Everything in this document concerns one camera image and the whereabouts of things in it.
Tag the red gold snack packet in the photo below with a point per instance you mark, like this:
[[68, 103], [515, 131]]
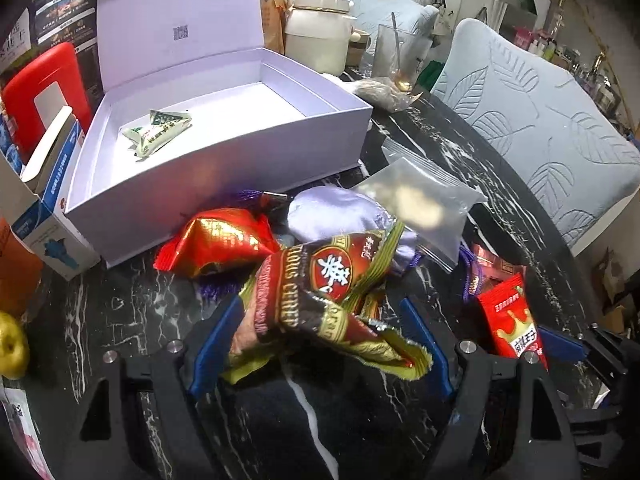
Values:
[[215, 242]]

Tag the small beige mug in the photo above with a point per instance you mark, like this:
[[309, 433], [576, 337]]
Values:
[[359, 49]]

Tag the white lidded jar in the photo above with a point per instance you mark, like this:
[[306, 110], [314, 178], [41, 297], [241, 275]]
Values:
[[317, 32]]

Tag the pink-red snack packet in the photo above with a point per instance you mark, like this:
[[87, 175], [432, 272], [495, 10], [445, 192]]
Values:
[[495, 264]]

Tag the clear drinking glass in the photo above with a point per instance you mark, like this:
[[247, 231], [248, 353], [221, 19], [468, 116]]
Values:
[[400, 57]]

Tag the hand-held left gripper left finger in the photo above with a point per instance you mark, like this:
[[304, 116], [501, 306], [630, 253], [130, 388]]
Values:
[[210, 352]]

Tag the dark printed box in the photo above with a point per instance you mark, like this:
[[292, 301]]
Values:
[[62, 10]]

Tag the cluttered shelf of bottles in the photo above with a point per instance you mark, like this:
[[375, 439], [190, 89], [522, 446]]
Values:
[[580, 55]]

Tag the blue white carton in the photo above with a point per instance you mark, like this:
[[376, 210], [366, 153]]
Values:
[[50, 220]]

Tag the white gift box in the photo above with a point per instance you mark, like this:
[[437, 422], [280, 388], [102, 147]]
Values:
[[225, 120]]

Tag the brown green-gold snack packet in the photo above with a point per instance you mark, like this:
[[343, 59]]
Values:
[[325, 285]]

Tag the red spicy snack packet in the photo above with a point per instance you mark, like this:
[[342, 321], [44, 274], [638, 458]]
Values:
[[510, 322]]

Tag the green white snack packet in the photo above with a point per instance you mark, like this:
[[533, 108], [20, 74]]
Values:
[[157, 132]]

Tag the orange box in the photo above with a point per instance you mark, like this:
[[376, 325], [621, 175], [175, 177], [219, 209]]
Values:
[[17, 270]]

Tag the plastic bag of grains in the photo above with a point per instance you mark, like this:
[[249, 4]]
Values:
[[382, 92]]

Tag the cardboard box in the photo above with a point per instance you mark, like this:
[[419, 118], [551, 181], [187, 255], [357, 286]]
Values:
[[617, 295]]

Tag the light blue leaf-pattern chair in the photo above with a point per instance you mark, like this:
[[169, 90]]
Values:
[[390, 12], [540, 125]]

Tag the yellow snack bag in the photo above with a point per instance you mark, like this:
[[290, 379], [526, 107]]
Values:
[[272, 15]]

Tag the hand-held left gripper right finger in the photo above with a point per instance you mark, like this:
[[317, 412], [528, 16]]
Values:
[[425, 340]]

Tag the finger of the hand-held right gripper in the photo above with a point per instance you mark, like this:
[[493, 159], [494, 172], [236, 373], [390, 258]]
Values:
[[562, 344]]

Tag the red plastic container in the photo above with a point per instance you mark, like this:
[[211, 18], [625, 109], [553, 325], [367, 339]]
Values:
[[45, 85]]

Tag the clear zip bag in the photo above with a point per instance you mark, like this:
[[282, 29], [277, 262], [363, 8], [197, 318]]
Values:
[[420, 200]]

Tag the golden apple ornament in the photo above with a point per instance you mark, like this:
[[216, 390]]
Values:
[[12, 345]]

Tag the metal spoon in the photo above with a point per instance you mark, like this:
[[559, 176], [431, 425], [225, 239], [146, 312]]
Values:
[[396, 40]]

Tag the pink white packet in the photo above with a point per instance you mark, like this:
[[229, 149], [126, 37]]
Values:
[[22, 430]]

